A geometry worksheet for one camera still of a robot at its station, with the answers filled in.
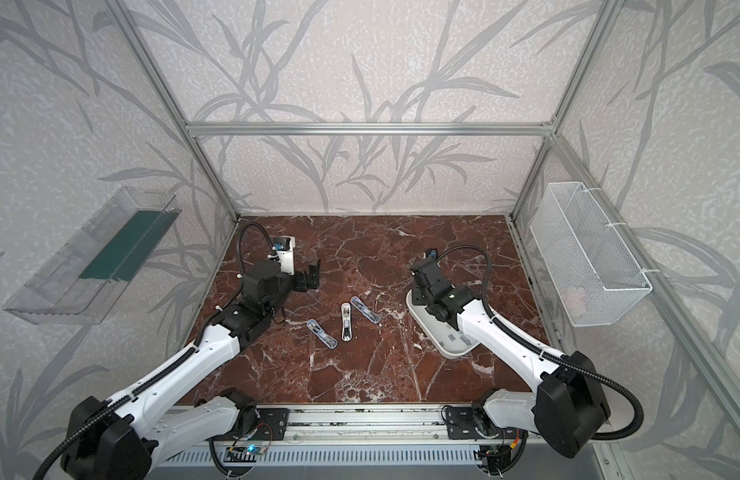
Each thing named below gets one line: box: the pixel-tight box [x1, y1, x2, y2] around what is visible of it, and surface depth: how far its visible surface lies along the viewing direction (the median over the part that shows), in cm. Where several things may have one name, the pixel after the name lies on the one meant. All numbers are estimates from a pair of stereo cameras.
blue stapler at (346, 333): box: [341, 302, 353, 342], surface depth 93 cm
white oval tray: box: [405, 289, 481, 357], surface depth 87 cm
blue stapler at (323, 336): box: [306, 319, 339, 350], surface depth 90 cm
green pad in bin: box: [79, 210, 182, 282], surface depth 69 cm
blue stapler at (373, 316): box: [350, 296, 381, 324], surface depth 95 cm
